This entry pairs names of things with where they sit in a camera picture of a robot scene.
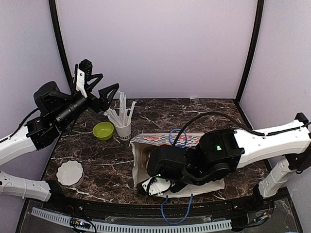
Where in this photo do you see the white straw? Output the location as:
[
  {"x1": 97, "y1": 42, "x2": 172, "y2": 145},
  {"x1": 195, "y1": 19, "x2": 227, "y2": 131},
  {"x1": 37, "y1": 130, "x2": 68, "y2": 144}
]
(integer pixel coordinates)
[
  {"x1": 119, "y1": 91, "x2": 127, "y2": 127},
  {"x1": 126, "y1": 101, "x2": 137, "y2": 125},
  {"x1": 104, "y1": 108, "x2": 122, "y2": 127}
]

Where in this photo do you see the brown cardboard cup carrier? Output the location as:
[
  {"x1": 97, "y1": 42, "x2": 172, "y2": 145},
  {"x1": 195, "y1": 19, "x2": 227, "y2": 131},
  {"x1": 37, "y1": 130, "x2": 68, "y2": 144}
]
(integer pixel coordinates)
[{"x1": 141, "y1": 146, "x2": 155, "y2": 168}]

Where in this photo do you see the blue checkered paper bag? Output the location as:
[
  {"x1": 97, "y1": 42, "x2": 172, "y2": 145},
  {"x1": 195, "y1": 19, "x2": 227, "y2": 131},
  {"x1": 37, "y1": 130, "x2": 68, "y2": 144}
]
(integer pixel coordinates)
[{"x1": 130, "y1": 128, "x2": 225, "y2": 225}]

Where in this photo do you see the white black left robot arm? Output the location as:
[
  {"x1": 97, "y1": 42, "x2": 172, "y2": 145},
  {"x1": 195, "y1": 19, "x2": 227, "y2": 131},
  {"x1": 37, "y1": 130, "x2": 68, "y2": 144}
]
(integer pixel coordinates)
[{"x1": 0, "y1": 71, "x2": 119, "y2": 212}]

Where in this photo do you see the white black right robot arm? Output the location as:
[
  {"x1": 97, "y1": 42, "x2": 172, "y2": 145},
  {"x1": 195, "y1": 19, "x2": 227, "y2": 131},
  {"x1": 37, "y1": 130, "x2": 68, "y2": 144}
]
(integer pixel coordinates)
[{"x1": 142, "y1": 113, "x2": 311, "y2": 211}]

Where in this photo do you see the green plastic bowl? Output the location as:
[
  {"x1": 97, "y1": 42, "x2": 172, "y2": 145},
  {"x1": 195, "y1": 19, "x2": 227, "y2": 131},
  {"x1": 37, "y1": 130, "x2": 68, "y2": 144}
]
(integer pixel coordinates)
[{"x1": 92, "y1": 122, "x2": 114, "y2": 141}]

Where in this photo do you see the paper cup holding straws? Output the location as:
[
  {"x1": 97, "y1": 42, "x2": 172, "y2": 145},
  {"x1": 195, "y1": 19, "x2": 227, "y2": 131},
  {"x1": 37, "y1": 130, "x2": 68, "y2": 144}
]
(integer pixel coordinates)
[{"x1": 114, "y1": 122, "x2": 132, "y2": 141}]

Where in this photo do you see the white fluted ceramic dish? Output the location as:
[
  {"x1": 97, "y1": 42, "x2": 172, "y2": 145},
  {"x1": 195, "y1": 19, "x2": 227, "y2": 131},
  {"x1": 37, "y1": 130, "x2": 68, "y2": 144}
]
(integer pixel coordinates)
[{"x1": 56, "y1": 160, "x2": 84, "y2": 188}]

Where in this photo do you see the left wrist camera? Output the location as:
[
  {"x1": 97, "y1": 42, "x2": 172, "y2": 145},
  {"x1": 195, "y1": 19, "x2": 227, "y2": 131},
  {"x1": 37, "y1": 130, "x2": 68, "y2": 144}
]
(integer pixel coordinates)
[{"x1": 70, "y1": 59, "x2": 93, "y2": 98}]

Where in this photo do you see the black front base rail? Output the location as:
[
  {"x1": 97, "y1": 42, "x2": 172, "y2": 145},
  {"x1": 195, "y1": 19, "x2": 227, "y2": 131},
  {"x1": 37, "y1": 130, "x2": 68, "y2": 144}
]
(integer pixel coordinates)
[{"x1": 26, "y1": 186, "x2": 287, "y2": 221}]

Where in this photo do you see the white slotted cable duct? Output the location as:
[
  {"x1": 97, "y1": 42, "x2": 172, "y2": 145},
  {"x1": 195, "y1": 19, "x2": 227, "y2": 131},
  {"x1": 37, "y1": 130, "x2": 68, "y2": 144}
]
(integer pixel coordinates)
[{"x1": 31, "y1": 207, "x2": 232, "y2": 233}]

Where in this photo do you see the right black frame post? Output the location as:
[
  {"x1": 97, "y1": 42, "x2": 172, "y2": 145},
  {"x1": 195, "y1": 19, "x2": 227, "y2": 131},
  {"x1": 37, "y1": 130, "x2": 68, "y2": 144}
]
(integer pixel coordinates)
[{"x1": 234, "y1": 0, "x2": 265, "y2": 104}]

